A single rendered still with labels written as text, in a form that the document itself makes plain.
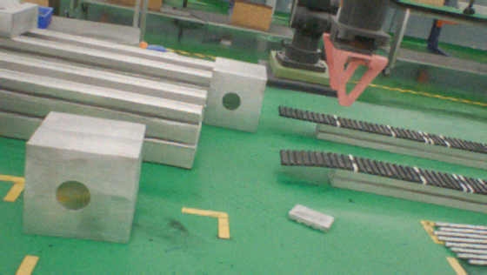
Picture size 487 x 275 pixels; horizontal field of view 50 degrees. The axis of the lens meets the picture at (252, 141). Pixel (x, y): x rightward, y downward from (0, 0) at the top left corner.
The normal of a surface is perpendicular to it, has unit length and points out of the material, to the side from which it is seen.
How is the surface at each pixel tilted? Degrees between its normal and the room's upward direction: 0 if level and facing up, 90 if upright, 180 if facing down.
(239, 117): 90
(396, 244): 0
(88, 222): 90
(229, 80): 90
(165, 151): 90
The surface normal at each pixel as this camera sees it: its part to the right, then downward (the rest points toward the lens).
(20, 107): 0.00, 0.37
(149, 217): 0.19, -0.91
